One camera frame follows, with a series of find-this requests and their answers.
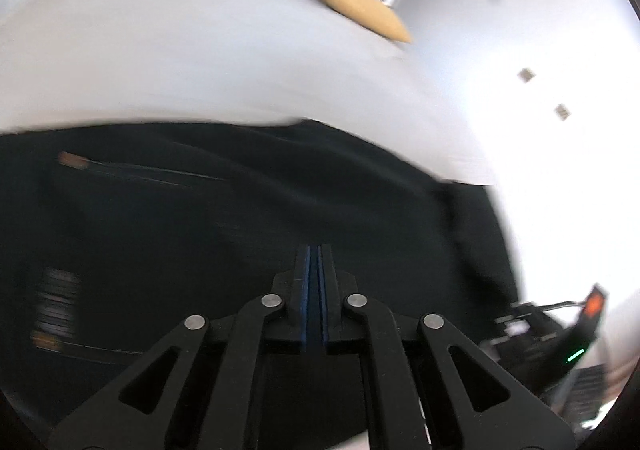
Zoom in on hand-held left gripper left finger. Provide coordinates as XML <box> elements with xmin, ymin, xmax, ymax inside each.
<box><xmin>47</xmin><ymin>244</ymin><xmax>315</xmax><ymax>450</ymax></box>

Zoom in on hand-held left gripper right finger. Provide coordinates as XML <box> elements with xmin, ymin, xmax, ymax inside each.
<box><xmin>316</xmin><ymin>244</ymin><xmax>576</xmax><ymax>450</ymax></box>

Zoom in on black jeans pants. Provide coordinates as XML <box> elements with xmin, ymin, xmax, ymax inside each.
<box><xmin>0</xmin><ymin>119</ymin><xmax>526</xmax><ymax>450</ymax></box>

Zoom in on yellow cushion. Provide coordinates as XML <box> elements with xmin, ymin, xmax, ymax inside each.
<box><xmin>315</xmin><ymin>0</ymin><xmax>414</xmax><ymax>44</ymax></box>

